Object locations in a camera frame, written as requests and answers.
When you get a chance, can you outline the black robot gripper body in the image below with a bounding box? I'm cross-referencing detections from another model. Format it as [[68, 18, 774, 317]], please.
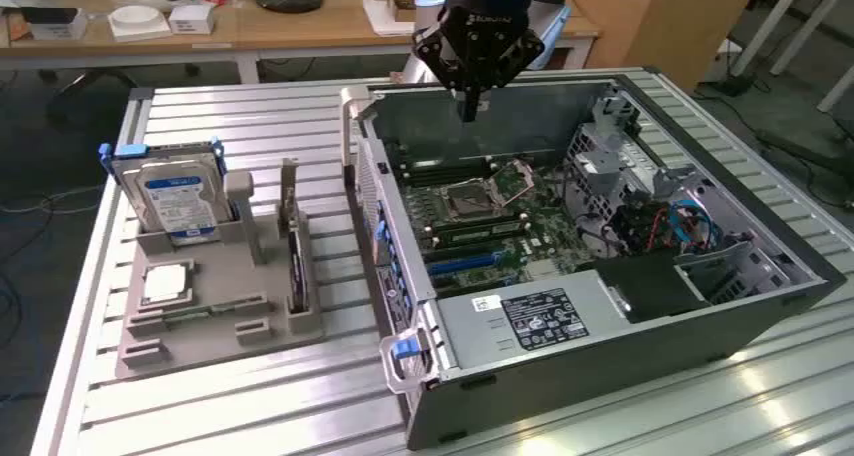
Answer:
[[436, 0, 539, 92]]

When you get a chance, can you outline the graphics card with metal bracket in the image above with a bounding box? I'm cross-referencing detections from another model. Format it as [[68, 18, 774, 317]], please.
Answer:
[[276, 156, 316, 313]]

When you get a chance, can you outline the white paper stack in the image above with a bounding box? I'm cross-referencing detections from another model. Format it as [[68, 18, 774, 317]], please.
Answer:
[[362, 0, 419, 38]]

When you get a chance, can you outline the wooden desk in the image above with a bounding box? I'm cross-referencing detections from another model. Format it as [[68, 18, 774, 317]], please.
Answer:
[[0, 0, 602, 72]]

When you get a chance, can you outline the wooden cabinet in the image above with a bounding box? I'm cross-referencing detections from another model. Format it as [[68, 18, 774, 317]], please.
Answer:
[[586, 0, 766, 93]]

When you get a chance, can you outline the metal socket cover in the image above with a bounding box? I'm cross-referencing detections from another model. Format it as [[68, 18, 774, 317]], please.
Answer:
[[490, 158, 539, 206]]

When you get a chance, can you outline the perforated metal disk bay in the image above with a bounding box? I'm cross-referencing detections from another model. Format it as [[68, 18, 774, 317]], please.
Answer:
[[563, 83, 675, 227]]

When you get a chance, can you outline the CPU socket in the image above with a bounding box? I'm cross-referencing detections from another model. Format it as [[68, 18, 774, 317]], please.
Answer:
[[443, 179, 500, 218]]

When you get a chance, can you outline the black floor box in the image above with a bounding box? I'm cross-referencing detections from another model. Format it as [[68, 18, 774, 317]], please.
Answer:
[[713, 74, 757, 98]]

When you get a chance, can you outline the green motherboard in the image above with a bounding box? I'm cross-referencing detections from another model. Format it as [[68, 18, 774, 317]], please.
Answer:
[[392, 143, 593, 301]]

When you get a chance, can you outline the small white labelled box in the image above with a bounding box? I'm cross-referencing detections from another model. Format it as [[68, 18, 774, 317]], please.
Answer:
[[167, 3, 218, 35]]

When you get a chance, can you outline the dark RAM stick with label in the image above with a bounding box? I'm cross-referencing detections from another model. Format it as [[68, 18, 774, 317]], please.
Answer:
[[432, 221, 524, 248]]

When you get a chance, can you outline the black long expansion slot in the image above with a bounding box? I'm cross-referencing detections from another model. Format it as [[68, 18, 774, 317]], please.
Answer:
[[423, 244, 495, 260]]

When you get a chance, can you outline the blue expansion slot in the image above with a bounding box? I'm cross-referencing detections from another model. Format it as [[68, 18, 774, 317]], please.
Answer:
[[426, 254, 503, 277]]

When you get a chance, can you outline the dark floor stand base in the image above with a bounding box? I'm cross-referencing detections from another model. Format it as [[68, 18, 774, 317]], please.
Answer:
[[753, 123, 854, 173]]

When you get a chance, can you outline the hard disk in blue caddy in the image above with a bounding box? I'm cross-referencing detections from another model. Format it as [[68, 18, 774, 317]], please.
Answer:
[[97, 136, 232, 250]]

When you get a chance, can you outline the black chair base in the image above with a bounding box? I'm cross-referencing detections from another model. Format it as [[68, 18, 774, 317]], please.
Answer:
[[44, 65, 203, 125]]

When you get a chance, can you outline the grey metal disk bay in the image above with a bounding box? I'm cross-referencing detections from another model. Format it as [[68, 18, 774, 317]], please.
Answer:
[[673, 240, 802, 308]]

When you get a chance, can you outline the grey power supply unit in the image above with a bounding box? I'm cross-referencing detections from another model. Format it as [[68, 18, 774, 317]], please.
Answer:
[[436, 269, 633, 370]]

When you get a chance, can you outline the grey printed parts rack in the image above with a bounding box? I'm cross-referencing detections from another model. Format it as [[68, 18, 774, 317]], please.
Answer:
[[116, 171, 328, 380]]

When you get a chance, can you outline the white box with black lid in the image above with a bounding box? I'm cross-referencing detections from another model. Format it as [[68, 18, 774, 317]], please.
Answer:
[[19, 6, 89, 40]]

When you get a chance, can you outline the silver CPU chip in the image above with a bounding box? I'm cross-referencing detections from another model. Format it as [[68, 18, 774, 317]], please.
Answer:
[[143, 264, 192, 305]]

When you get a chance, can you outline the green RAM stick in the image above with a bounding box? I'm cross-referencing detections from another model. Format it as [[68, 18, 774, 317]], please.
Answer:
[[159, 301, 259, 322]]

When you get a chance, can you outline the black open PC case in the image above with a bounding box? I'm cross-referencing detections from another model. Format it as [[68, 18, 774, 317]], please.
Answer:
[[338, 72, 850, 452]]

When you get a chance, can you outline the white table frame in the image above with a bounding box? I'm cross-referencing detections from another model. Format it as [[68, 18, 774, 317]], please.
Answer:
[[726, 0, 854, 113]]

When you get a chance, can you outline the blue wire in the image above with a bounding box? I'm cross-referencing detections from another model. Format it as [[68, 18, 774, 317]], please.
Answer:
[[666, 199, 723, 253]]

